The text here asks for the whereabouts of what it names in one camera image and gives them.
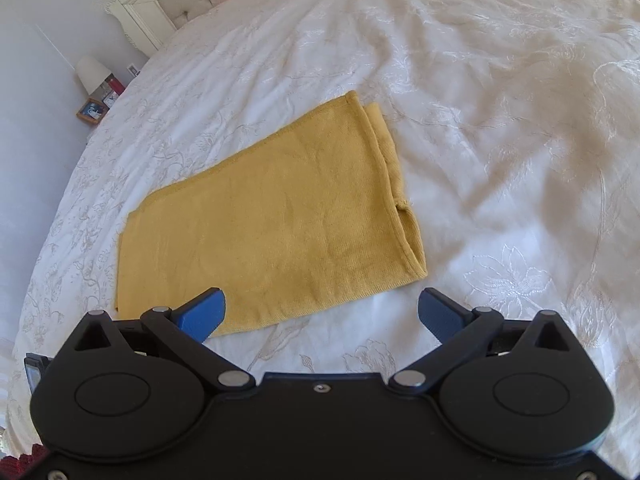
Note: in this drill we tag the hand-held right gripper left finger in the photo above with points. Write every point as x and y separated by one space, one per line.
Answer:
205 317

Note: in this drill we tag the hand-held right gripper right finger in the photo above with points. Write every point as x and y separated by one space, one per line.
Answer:
440 317

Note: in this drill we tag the yellow knit sweater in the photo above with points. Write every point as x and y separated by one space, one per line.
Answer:
280 230

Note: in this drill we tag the person's dark red knit clothing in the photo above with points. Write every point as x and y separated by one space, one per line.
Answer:
25 460

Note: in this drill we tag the white embroidered bed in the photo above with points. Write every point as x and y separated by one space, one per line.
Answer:
500 110

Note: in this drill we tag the small white clock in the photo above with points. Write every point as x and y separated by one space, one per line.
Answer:
105 96

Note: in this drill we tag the small white device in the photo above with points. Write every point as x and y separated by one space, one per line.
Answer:
132 68

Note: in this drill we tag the white table lamp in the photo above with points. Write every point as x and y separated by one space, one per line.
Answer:
92 74

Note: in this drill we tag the wooden picture frame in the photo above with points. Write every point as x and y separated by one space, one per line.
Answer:
91 112

